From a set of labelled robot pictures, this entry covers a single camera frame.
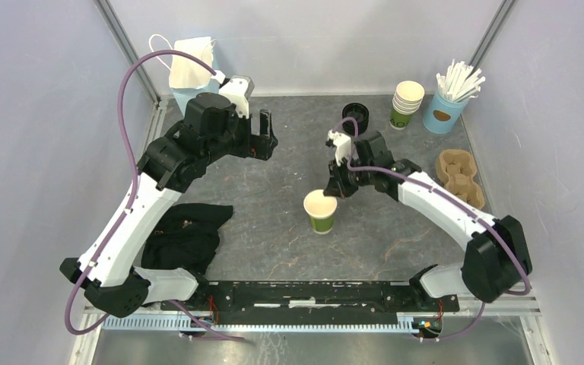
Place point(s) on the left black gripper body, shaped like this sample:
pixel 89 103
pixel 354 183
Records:
pixel 244 144

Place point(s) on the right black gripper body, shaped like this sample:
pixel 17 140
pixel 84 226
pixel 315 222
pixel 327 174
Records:
pixel 347 182

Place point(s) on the green paper coffee cup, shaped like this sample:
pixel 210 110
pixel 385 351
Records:
pixel 320 209

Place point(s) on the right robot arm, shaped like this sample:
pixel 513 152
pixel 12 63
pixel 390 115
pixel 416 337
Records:
pixel 496 258

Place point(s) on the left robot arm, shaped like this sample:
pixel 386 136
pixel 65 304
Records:
pixel 212 127

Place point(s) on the stack of black lids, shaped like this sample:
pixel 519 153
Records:
pixel 360 114

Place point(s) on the light blue paper bag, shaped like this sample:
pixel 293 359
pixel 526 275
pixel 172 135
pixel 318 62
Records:
pixel 187 78

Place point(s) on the stack of paper cups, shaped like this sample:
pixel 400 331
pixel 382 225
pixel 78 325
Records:
pixel 406 102

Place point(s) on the black cloth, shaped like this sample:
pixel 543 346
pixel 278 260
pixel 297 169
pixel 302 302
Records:
pixel 187 236

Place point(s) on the brown pulp cup carrier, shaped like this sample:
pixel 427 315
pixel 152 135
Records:
pixel 456 170

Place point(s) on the blue straw holder can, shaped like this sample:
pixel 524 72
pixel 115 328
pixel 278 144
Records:
pixel 442 114

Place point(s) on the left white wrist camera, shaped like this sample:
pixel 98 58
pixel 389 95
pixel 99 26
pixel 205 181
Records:
pixel 237 90

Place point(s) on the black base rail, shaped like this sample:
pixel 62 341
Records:
pixel 315 302

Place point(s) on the white cable tray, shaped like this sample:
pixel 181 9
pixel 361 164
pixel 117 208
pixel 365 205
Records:
pixel 182 323

